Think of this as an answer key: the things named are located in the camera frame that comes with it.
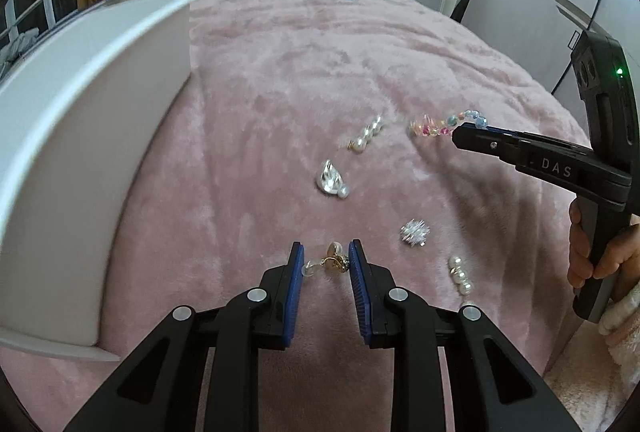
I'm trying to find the white box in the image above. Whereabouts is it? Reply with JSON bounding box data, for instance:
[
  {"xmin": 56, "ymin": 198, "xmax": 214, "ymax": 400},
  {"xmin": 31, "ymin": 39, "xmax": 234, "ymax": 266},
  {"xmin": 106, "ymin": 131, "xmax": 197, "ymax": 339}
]
[{"xmin": 0, "ymin": 0, "xmax": 207, "ymax": 364}]

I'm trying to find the person's pink fluffy robe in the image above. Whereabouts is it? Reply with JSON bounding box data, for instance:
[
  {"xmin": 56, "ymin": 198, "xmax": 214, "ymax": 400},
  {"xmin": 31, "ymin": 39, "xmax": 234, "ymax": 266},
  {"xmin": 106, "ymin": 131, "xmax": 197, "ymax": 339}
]
[{"xmin": 542, "ymin": 324, "xmax": 640, "ymax": 432}]

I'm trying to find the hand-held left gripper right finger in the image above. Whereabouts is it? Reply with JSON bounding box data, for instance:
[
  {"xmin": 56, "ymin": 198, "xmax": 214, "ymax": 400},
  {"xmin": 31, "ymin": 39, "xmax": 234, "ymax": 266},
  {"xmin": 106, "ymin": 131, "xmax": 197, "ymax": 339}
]
[{"xmin": 347, "ymin": 239, "xmax": 567, "ymax": 432}]

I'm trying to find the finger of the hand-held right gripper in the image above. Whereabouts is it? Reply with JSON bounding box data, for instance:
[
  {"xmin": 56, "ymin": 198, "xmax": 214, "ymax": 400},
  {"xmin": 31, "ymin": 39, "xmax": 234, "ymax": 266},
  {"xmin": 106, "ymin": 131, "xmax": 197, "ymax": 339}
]
[{"xmin": 451, "ymin": 122, "xmax": 525, "ymax": 173}]

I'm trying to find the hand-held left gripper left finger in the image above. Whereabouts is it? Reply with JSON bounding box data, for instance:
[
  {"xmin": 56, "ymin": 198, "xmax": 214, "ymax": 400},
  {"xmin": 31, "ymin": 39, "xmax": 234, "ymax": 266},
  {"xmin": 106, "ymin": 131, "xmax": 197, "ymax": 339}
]
[{"xmin": 65, "ymin": 241, "xmax": 306, "ymax": 432}]

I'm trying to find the silver sparkly brooch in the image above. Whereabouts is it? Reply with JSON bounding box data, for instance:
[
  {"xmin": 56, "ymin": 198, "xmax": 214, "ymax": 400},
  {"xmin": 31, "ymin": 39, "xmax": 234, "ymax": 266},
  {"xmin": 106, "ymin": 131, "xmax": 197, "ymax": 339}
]
[{"xmin": 399, "ymin": 218, "xmax": 432, "ymax": 249}]

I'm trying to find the silver shell brooch with pearl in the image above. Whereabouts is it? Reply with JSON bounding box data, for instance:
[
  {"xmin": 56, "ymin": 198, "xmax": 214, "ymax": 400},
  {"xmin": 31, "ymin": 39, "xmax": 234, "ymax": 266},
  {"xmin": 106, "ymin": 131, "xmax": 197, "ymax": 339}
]
[{"xmin": 314, "ymin": 159, "xmax": 351, "ymax": 201}]

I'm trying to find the gold pearl earring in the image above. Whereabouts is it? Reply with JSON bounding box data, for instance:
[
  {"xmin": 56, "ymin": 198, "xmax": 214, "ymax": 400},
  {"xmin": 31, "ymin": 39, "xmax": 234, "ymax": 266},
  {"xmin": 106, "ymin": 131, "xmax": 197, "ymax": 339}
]
[{"xmin": 302, "ymin": 241, "xmax": 351, "ymax": 278}]

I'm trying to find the pink fluffy blanket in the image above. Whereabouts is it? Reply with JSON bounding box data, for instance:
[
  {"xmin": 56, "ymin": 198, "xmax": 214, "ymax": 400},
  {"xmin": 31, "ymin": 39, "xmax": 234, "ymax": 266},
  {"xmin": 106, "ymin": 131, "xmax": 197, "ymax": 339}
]
[{"xmin": 0, "ymin": 0, "xmax": 603, "ymax": 432}]

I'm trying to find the colourful bead bracelet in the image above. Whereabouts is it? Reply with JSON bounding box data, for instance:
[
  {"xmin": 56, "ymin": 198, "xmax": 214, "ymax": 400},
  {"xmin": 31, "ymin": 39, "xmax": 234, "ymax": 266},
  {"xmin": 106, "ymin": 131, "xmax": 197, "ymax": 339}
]
[{"xmin": 408, "ymin": 109, "xmax": 489, "ymax": 141}]

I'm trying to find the person's right hand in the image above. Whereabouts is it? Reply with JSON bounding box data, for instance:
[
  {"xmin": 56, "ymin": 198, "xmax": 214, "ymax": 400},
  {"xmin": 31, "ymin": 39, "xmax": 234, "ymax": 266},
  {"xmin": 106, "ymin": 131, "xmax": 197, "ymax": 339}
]
[{"xmin": 568, "ymin": 201, "xmax": 640, "ymax": 301}]

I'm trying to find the pearl string earring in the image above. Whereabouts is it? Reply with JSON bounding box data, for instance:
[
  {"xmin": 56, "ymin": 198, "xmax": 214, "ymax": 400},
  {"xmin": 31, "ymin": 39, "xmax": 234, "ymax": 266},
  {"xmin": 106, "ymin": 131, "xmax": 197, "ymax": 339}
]
[
  {"xmin": 348, "ymin": 115, "xmax": 385, "ymax": 153},
  {"xmin": 448, "ymin": 254, "xmax": 477, "ymax": 310}
]

